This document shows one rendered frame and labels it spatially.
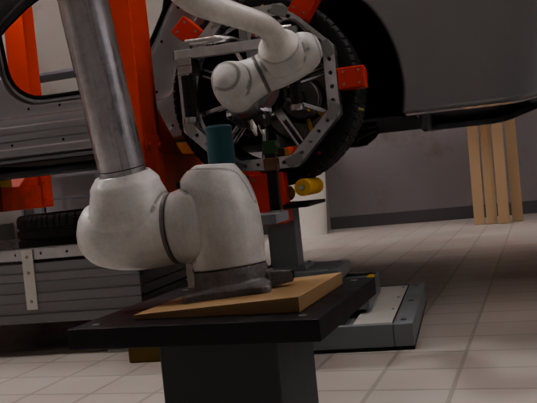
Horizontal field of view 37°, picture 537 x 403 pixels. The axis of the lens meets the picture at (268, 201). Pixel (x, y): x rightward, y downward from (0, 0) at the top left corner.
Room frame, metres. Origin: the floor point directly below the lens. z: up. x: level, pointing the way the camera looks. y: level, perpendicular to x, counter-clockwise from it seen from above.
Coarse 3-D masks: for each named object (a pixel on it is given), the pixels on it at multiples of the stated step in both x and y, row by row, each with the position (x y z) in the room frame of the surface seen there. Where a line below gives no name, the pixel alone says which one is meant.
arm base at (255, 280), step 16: (208, 272) 1.62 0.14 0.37; (224, 272) 1.61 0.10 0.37; (240, 272) 1.61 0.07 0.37; (256, 272) 1.63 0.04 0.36; (272, 272) 1.65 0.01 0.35; (288, 272) 1.65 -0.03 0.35; (208, 288) 1.62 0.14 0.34; (224, 288) 1.60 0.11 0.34; (240, 288) 1.60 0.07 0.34; (256, 288) 1.58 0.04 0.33
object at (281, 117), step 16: (224, 32) 2.78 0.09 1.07; (208, 64) 2.85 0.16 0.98; (208, 80) 2.91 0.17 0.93; (304, 80) 2.74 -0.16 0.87; (208, 96) 2.93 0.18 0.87; (288, 96) 2.79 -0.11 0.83; (208, 112) 2.83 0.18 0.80; (272, 112) 2.77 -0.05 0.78; (320, 112) 2.73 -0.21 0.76; (288, 128) 2.76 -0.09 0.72; (240, 160) 2.78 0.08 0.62
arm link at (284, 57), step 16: (176, 0) 1.74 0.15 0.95; (192, 0) 1.75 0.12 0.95; (208, 0) 1.79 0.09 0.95; (224, 0) 1.82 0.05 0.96; (208, 16) 1.81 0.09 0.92; (224, 16) 1.82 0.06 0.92; (240, 16) 1.85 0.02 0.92; (256, 16) 1.88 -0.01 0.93; (256, 32) 1.90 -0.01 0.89; (272, 32) 1.92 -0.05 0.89; (288, 32) 1.99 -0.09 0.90; (304, 32) 2.03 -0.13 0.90; (272, 48) 1.96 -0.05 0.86; (288, 48) 1.97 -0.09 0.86; (304, 48) 1.99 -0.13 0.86; (320, 48) 2.02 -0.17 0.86; (272, 64) 1.98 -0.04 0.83; (288, 64) 1.98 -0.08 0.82; (304, 64) 2.00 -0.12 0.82; (272, 80) 2.01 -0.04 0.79; (288, 80) 2.02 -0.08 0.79
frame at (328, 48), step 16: (272, 16) 2.66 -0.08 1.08; (288, 16) 2.68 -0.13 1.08; (208, 32) 2.71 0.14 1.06; (336, 64) 2.65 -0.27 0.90; (336, 80) 2.61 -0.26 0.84; (336, 96) 2.61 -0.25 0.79; (336, 112) 2.61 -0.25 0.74; (192, 128) 2.73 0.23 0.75; (320, 128) 2.63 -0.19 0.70; (304, 144) 2.64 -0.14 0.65; (256, 160) 2.68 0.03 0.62; (288, 160) 2.65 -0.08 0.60; (304, 160) 2.66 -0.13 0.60
